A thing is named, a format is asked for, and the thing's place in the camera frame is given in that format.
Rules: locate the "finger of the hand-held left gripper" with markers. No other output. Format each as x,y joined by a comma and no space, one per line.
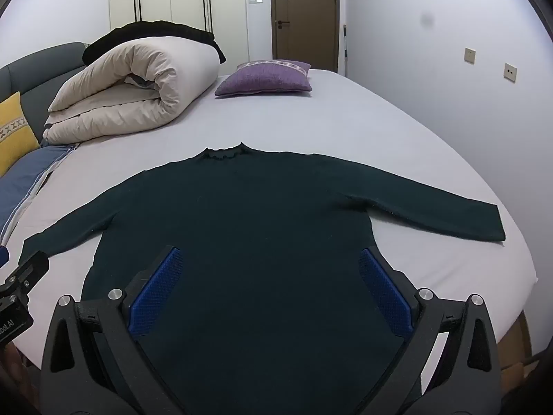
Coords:
30,268
2,255

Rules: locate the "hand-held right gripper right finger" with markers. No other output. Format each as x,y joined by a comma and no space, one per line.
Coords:
384,294

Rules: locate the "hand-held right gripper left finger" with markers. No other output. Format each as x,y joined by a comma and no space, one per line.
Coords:
157,294

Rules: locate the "dark green sweater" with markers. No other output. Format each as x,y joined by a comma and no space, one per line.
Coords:
259,224

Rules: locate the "blue blanket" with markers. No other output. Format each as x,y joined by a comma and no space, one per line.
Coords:
26,173

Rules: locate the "yellow patterned pillow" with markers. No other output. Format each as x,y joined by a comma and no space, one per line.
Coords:
13,134

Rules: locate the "brown cardboard box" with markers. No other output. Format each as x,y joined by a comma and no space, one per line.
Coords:
516,341

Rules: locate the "grey padded headboard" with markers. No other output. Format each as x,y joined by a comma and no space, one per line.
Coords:
43,65

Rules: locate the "rolled beige duvet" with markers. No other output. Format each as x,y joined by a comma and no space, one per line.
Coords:
129,78

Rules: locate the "purple pillow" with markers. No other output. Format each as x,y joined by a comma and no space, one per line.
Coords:
263,80

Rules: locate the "black cloth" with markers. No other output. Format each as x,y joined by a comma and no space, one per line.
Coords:
151,30

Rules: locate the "brown wooden door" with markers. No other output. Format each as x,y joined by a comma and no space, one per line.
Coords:
304,0

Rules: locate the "beige wall socket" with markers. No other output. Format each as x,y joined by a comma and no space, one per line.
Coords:
510,72
470,54

